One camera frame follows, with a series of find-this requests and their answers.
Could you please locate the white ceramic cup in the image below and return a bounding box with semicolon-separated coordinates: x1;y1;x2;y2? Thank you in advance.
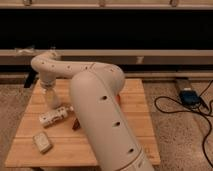
43;89;61;109

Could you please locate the white plastic bottle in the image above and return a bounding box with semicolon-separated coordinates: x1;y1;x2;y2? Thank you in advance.
39;106;73;127

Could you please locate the white sponge block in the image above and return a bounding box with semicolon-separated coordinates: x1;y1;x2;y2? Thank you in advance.
33;132;52;153

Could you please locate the black cable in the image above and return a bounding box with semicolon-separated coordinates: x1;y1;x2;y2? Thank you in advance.
154;79;213;169

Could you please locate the wooden table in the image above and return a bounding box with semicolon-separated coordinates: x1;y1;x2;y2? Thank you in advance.
4;78;161;171

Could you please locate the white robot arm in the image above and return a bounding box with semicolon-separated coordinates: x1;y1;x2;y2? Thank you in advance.
31;51;154;171

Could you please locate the blue power adapter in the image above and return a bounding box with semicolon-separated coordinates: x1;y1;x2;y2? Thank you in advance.
179;90;200;106

